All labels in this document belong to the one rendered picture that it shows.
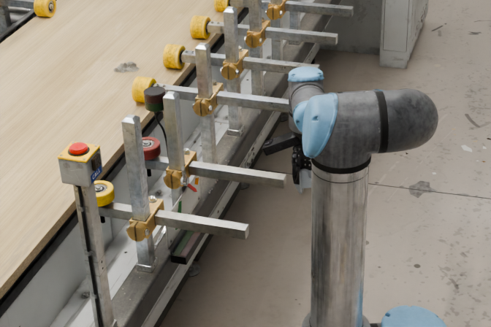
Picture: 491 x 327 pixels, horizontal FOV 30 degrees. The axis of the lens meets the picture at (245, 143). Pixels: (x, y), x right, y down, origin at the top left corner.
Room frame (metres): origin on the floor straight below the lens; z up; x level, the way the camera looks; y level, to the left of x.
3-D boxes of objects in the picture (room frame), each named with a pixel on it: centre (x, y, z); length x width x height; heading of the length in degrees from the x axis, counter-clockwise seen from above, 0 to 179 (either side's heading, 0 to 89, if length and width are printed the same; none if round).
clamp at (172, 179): (2.22, 0.19, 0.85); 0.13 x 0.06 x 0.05; 161
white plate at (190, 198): (2.17, 0.18, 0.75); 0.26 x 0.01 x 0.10; 161
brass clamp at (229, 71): (2.69, 0.02, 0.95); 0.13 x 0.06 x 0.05; 161
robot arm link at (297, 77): (2.12, -0.16, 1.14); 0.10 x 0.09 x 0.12; 2
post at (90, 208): (1.72, 0.37, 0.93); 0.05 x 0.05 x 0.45; 71
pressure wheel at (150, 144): (2.28, 0.29, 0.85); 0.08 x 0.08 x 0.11
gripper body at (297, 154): (2.12, -0.17, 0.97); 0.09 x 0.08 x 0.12; 71
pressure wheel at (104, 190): (2.05, 0.40, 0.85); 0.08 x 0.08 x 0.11
